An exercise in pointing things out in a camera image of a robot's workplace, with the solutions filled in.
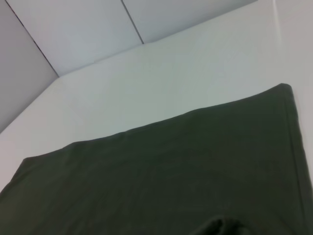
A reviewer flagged dark green t-shirt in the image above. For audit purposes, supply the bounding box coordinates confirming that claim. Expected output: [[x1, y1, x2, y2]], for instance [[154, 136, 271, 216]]
[[0, 83, 313, 235]]

